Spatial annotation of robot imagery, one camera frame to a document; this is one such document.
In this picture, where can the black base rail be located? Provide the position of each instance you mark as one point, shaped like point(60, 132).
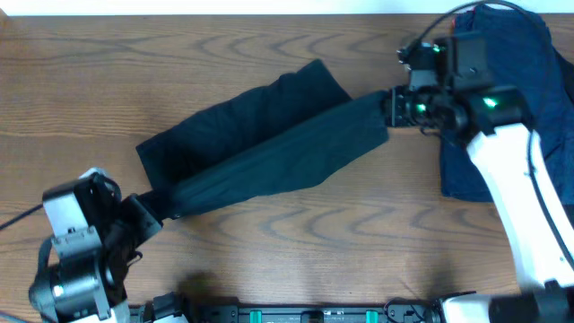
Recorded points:
point(393, 313)

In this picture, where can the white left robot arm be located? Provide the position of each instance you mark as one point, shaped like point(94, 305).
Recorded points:
point(95, 240)

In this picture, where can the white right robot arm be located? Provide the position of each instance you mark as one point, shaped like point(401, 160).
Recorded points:
point(496, 129)

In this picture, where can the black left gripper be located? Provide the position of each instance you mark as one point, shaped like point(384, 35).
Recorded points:
point(134, 209)

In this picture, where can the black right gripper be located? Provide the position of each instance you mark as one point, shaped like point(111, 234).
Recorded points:
point(395, 106)

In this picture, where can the navy blue garment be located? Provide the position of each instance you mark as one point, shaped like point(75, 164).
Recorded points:
point(518, 54)

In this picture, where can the black shorts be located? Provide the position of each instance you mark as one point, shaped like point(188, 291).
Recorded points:
point(291, 134)

